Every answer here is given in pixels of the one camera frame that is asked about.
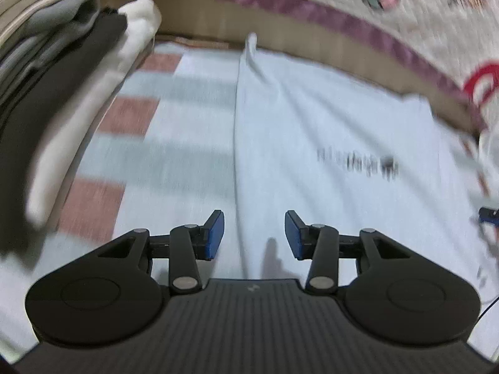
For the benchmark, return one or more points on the light grey sweatshirt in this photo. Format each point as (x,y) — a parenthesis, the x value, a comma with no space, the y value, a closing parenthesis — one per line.
(331,124)

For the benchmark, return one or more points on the grey folded garment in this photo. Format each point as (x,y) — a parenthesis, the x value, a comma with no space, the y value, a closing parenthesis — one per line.
(58,11)

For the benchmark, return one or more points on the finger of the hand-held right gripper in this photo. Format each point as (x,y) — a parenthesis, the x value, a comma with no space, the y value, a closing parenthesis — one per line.
(489,216)

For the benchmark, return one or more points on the stack of folded clothes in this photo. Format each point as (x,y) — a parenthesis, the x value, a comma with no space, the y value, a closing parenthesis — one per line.
(97,97)
(58,93)

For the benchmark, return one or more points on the white ruffled cloth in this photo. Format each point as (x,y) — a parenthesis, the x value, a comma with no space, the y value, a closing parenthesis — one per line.
(489,152)

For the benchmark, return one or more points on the white quilted bedspread red bears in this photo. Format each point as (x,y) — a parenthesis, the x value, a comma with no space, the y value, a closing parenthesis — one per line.
(409,27)

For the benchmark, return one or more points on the checked floor rug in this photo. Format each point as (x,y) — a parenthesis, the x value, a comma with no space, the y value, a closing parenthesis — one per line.
(175,163)

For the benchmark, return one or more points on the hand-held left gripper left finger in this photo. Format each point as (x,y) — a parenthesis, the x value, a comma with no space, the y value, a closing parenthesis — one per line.
(215,237)

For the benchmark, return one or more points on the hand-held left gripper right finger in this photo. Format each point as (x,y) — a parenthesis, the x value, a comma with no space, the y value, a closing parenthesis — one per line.
(293,237)

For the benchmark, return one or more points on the cream folded garment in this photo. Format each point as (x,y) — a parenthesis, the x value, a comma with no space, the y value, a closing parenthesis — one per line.
(23,4)

